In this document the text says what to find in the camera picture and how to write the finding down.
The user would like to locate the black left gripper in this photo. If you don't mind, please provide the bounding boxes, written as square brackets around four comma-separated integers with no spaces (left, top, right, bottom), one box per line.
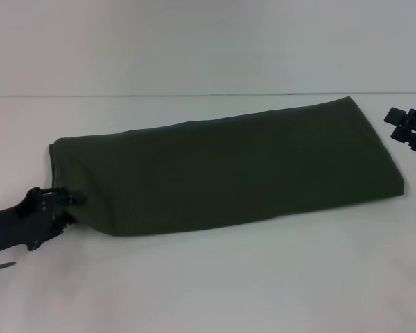
[0,186,88,259]

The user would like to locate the dark green shirt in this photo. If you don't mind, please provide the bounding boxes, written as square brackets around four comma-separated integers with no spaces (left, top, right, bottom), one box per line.
[48,96,406,239]

